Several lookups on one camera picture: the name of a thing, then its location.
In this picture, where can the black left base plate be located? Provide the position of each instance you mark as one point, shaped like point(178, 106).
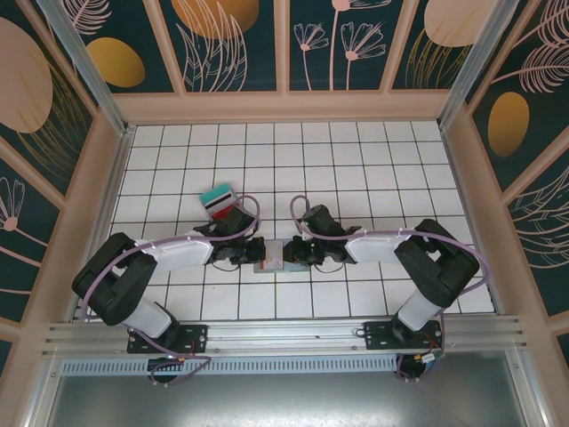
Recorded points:
point(197, 333)

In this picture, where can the grey metal panel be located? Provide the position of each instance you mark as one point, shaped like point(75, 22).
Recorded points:
point(284, 400)

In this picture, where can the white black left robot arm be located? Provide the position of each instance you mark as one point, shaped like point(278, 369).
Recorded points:
point(178, 255)

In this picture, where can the red card gold print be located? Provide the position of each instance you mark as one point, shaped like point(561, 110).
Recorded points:
point(221, 212)

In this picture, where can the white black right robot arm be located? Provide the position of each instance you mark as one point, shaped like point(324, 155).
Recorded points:
point(369, 249)

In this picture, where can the teal and red card box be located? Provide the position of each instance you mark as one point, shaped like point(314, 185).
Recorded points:
point(220, 202)

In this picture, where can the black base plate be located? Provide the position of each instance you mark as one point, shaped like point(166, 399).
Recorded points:
point(375, 333)
point(197, 333)

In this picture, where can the aluminium corner post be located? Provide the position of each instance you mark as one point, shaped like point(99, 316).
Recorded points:
point(86, 66)
point(480, 66)

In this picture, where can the teal card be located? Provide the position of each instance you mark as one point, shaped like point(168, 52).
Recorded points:
point(218, 192)

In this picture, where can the aluminium side rail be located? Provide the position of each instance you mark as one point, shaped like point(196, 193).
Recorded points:
point(106, 200)
point(467, 200)

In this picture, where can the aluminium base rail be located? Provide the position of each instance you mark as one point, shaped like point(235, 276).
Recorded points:
point(284, 333)

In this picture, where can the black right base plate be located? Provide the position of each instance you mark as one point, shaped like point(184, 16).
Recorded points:
point(375, 333)

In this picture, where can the small green controller board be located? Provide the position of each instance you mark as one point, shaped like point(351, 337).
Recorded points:
point(429, 358)

